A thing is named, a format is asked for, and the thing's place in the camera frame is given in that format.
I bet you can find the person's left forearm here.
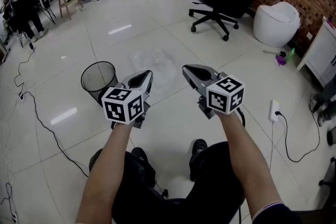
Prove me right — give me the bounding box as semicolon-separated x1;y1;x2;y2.
75;120;136;224

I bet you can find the black mesh waste bin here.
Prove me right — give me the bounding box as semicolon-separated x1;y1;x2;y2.
80;61;119;108

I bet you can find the long black floor cable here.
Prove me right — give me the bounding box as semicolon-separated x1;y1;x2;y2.
13;46;90;178

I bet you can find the person's right forearm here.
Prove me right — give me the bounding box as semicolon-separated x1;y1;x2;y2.
215;110;286;221

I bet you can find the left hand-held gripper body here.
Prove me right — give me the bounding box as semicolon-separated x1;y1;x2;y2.
101;82;152;130

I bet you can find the green spray bottle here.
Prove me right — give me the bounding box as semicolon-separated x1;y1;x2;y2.
286;47;296;64

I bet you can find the white handled black brush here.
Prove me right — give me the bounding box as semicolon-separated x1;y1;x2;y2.
263;49;287;58

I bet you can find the black chair base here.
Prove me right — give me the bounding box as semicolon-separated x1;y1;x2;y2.
318;125;336;187

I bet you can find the bundle of floor cables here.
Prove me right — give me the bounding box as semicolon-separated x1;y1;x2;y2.
0;182;19;224

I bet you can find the black plugged cable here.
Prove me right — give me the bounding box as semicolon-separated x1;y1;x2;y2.
274;111;321;163

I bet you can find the person's right black shoe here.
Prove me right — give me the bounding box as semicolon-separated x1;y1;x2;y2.
191;138;208;159

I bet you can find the person's leg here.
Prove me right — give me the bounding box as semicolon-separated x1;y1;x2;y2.
88;148;158;224
183;141;246;224

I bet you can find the person's black shoe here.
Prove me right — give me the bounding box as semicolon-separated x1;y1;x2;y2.
130;147;149;165
191;138;208;159

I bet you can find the person's left leg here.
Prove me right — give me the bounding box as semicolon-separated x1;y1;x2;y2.
88;148;158;224

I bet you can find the black hanging cable plug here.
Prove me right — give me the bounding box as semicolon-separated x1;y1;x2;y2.
154;183;169;200

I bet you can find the person's dark shirt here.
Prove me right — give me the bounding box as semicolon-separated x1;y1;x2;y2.
157;198;302;224

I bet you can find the person's left black shoe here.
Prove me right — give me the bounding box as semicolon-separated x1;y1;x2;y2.
130;147;149;165

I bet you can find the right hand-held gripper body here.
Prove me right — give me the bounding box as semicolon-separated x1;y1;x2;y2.
196;72;246;121

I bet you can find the clear plastic bin bag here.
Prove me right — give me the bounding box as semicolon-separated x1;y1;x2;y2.
127;48;179;98

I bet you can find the person's right leg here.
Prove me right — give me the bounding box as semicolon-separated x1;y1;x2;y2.
183;141;246;224

